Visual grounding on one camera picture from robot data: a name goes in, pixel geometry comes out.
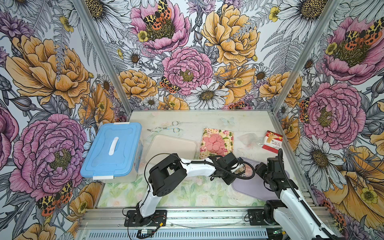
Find bag of mixed snacks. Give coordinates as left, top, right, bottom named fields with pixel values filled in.
left=239, top=164, right=256, bottom=180

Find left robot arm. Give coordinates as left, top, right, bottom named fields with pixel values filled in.
left=137, top=153, right=245, bottom=219

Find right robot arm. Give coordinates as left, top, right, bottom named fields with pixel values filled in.
left=255, top=156, right=338, bottom=240

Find pile of pink cookies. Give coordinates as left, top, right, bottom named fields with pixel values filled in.
left=203, top=134, right=228, bottom=156

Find lavender plastic tray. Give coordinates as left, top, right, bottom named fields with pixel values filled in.
left=232, top=174, right=279, bottom=201

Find yellow floral tray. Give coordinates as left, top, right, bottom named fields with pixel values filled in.
left=199, top=128, right=234, bottom=159

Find red white small box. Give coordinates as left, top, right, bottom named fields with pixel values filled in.
left=262, top=131, right=283, bottom=154

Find beige plastic tray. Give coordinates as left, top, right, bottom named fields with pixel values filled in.
left=144, top=135, right=198, bottom=163

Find metal scissors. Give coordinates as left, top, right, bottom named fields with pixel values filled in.
left=147, top=121, right=181, bottom=133

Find blue lidded storage box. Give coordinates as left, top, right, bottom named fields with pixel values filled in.
left=81, top=122, right=143, bottom=183

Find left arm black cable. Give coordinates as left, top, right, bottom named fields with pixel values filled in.
left=191, top=155, right=256, bottom=181

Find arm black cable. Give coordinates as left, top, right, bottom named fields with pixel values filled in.
left=191, top=155, right=256, bottom=181
left=277, top=148, right=340, bottom=240

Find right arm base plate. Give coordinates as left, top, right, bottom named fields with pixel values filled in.
left=247, top=209, right=269, bottom=226

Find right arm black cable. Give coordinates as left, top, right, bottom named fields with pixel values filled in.
left=277, top=148, right=340, bottom=240

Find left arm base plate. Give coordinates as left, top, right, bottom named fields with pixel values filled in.
left=124, top=210, right=168, bottom=227

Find aluminium front rail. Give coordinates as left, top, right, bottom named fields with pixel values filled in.
left=78, top=206, right=334, bottom=231

